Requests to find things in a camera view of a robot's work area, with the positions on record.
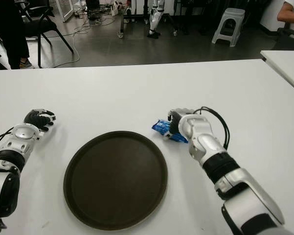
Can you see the seated person in white shirt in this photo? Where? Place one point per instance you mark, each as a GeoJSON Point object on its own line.
{"type": "Point", "coordinates": [289, 12]}

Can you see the white side table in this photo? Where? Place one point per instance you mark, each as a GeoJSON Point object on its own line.
{"type": "Point", "coordinates": [286, 62]}

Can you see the robot left arm silver black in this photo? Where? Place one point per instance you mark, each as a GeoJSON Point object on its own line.
{"type": "Point", "coordinates": [22, 133]}

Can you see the white humanoid robot legs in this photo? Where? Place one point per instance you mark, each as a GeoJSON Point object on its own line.
{"type": "Point", "coordinates": [154, 17]}

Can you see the grey plastic stool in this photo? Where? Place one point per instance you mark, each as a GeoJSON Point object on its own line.
{"type": "Point", "coordinates": [231, 14]}

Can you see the blue Oreo cookie pack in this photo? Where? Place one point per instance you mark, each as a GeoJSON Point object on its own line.
{"type": "Point", "coordinates": [161, 127]}

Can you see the white metal frame stand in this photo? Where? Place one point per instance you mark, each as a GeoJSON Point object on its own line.
{"type": "Point", "coordinates": [68, 13]}

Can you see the round dark brown tray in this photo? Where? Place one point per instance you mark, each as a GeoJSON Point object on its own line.
{"type": "Point", "coordinates": [115, 181]}

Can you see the black office chair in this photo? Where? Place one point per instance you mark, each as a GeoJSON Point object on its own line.
{"type": "Point", "coordinates": [287, 39]}

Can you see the standing person in black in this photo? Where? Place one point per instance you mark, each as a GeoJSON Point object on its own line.
{"type": "Point", "coordinates": [12, 31]}

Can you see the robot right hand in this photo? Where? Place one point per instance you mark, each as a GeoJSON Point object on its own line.
{"type": "Point", "coordinates": [176, 117]}

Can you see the black wheeled metal frame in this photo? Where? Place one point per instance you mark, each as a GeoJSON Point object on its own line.
{"type": "Point", "coordinates": [120, 24]}

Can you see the robot right arm silver black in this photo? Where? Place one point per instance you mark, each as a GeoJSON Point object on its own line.
{"type": "Point", "coordinates": [210, 147]}

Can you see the black folding chair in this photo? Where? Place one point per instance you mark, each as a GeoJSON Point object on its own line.
{"type": "Point", "coordinates": [39, 25]}

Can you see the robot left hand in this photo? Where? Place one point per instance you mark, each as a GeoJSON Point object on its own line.
{"type": "Point", "coordinates": [35, 118]}

